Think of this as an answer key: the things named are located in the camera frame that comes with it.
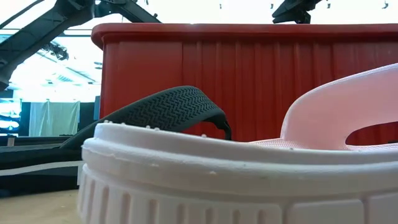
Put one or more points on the black flip flop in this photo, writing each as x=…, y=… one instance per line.
x=174, y=109

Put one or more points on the pink slide sandal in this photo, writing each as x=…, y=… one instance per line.
x=217, y=174

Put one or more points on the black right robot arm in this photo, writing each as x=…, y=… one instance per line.
x=295, y=11

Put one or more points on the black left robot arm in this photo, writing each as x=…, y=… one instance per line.
x=37, y=34

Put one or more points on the red plastic bin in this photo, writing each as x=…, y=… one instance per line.
x=248, y=81

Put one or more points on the white curtain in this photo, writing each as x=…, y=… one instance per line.
x=54, y=118

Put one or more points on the black aluminium table frame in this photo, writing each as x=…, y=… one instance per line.
x=31, y=182

